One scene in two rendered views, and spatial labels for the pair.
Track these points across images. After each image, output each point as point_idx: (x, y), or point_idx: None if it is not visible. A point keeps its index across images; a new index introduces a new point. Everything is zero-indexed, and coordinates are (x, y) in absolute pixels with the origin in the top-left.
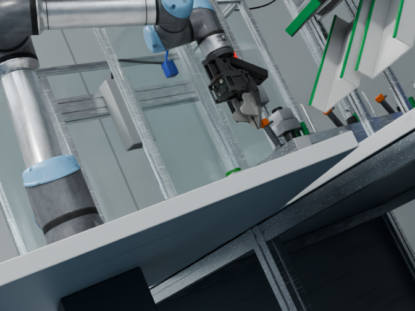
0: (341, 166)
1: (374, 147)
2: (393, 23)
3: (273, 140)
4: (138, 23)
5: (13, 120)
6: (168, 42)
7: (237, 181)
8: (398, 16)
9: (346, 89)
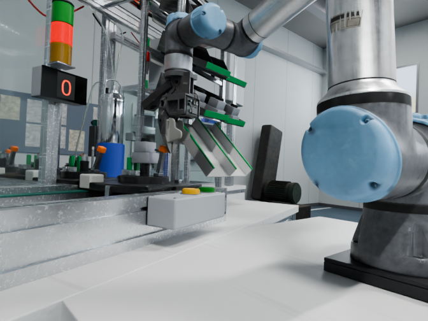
0: (267, 223)
1: (275, 220)
2: None
3: (161, 167)
4: (268, 32)
5: None
6: (213, 39)
7: None
8: (245, 159)
9: (220, 172)
